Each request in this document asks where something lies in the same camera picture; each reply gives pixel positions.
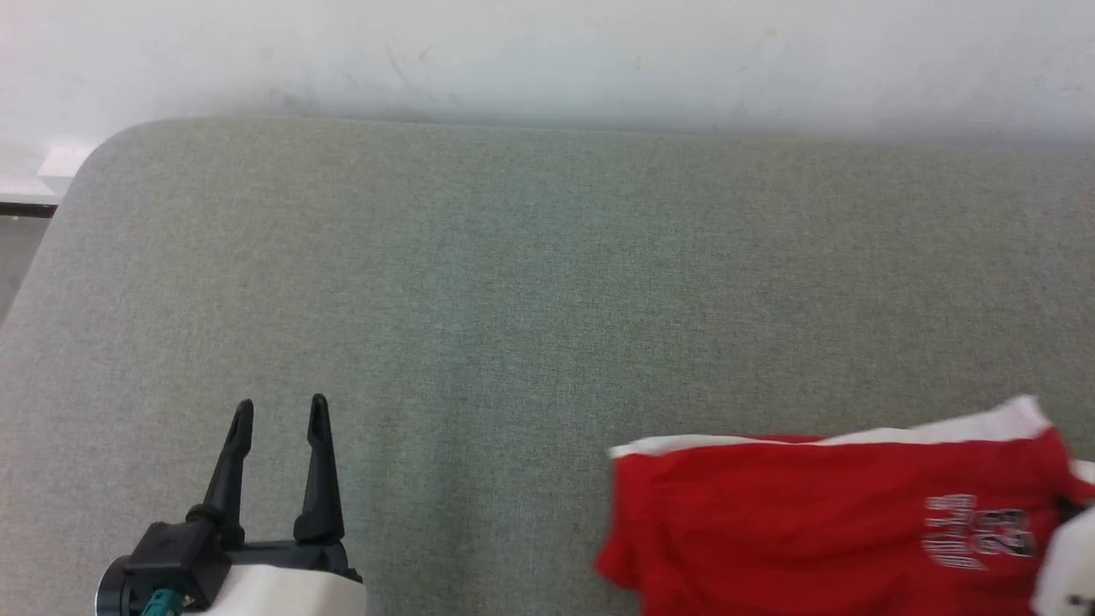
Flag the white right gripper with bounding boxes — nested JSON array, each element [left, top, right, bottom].
[[1030, 495, 1095, 616]]

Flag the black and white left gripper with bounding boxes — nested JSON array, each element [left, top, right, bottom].
[[182, 394, 370, 616]]

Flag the red shorts with white trim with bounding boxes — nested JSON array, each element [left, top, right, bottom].
[[594, 394, 1095, 616]]

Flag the grey fabric sofa cushion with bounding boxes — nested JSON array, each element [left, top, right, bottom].
[[0, 116, 1095, 616]]

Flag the teal camera cable connector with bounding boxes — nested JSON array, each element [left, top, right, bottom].
[[140, 588, 194, 616]]

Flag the white wall skirting ledge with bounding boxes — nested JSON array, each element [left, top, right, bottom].
[[0, 139, 97, 218]]

